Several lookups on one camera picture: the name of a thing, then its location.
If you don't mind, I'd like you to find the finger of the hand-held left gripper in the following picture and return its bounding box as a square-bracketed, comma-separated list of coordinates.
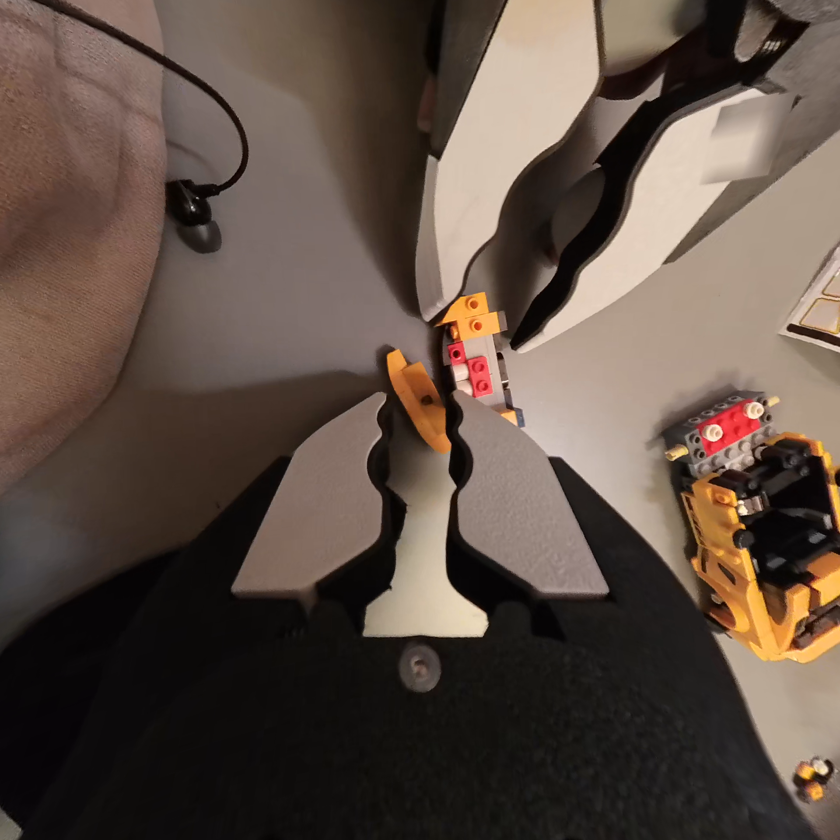
[415, 0, 605, 325]
[506, 73, 792, 355]

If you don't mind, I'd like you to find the orange arch lego piece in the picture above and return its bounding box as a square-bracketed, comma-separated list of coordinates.
[384, 344, 459, 455]

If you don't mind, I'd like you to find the yellow lego car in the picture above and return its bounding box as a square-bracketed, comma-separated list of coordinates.
[662, 386, 840, 665]

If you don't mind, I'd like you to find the sticker sheet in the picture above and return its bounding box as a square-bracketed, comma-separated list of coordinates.
[777, 235, 840, 354]

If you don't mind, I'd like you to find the black wired earbud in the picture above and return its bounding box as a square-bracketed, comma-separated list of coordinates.
[24, 0, 252, 254]

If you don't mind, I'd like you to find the small lego parts cluster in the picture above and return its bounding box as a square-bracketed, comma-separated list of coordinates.
[791, 754, 840, 805]

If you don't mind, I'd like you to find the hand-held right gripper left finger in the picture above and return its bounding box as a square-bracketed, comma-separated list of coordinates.
[230, 390, 397, 607]

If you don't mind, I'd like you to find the orange red grey lego assembly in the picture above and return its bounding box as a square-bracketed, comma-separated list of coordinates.
[436, 290, 527, 429]

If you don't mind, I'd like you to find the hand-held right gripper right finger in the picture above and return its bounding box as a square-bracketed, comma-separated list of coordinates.
[447, 394, 613, 605]

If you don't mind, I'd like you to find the beige garment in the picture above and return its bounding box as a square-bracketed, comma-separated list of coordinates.
[0, 0, 170, 496]

